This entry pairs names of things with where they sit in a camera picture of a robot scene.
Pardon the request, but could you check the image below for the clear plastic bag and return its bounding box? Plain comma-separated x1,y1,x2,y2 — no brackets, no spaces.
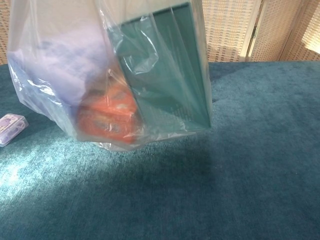
6,0,214,154

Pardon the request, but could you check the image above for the orange snack packet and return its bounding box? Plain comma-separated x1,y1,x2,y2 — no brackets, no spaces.
75,84,139,145

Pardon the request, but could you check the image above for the purple blue pouch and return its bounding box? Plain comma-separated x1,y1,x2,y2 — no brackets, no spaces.
8,31,111,114

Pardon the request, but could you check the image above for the teal velvet tablecloth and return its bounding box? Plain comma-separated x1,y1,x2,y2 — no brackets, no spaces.
0,59,320,240

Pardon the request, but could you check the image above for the woven folding screen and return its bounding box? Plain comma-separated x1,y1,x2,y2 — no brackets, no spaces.
0,0,320,66

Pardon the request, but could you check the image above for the teal cardboard box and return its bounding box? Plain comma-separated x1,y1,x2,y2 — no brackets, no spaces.
106,0,214,133

